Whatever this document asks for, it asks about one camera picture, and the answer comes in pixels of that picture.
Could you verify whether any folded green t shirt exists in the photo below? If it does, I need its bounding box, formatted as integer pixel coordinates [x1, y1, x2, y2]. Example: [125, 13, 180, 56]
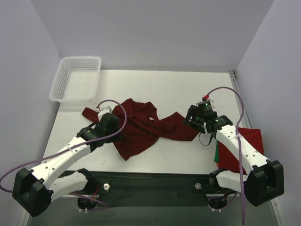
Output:
[214, 141, 219, 164]

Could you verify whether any white plastic mesh basket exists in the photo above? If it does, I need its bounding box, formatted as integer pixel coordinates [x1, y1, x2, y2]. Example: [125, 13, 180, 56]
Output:
[49, 56, 102, 105]

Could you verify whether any folded bright red t shirt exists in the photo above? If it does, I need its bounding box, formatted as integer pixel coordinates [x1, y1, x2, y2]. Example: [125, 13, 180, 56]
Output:
[217, 128, 264, 173]

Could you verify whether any aluminium front rail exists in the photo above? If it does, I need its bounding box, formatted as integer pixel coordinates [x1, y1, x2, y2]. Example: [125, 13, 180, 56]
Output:
[25, 176, 279, 197]

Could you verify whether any aluminium right side rail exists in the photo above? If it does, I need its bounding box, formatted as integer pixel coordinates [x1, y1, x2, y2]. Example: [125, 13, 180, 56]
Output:
[228, 70, 252, 129]

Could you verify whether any aluminium rail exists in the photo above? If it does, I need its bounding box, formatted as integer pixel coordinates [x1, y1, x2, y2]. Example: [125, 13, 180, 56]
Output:
[25, 176, 279, 197]
[228, 70, 252, 129]

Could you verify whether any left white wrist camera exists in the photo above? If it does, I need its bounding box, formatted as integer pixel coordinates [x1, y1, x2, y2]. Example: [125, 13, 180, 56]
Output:
[96, 106, 112, 121]

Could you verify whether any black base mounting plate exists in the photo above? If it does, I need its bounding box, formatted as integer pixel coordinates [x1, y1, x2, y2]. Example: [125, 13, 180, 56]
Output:
[67, 171, 236, 208]

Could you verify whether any dark red t shirt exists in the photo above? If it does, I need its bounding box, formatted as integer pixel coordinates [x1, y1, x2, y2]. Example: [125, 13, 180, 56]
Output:
[81, 98, 200, 161]

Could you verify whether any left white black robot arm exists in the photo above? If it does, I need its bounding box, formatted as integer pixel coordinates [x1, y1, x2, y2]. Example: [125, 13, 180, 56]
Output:
[12, 113, 121, 217]

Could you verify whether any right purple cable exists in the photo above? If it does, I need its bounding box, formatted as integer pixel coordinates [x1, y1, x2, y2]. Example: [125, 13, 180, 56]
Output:
[204, 86, 247, 224]

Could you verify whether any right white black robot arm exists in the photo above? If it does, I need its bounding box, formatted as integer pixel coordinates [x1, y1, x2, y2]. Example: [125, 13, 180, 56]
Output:
[183, 100, 285, 206]

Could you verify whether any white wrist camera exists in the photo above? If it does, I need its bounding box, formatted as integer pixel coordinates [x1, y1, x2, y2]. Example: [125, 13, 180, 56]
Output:
[96, 106, 112, 121]
[202, 94, 214, 103]

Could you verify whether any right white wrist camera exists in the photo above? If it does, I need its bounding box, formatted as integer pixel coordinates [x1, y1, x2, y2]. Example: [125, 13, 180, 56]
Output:
[202, 94, 214, 103]

